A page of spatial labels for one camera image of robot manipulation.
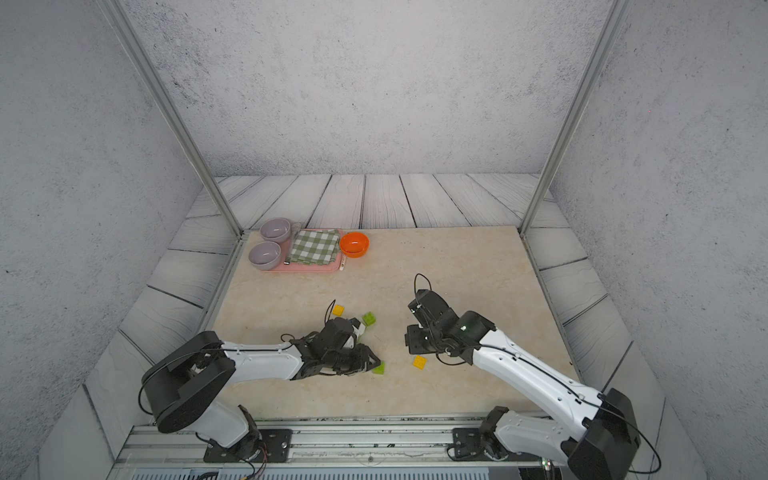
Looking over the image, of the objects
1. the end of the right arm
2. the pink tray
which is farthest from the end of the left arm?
the pink tray

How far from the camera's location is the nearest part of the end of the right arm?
524 millimetres

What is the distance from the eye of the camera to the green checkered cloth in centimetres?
113

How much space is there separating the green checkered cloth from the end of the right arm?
0.59 meters
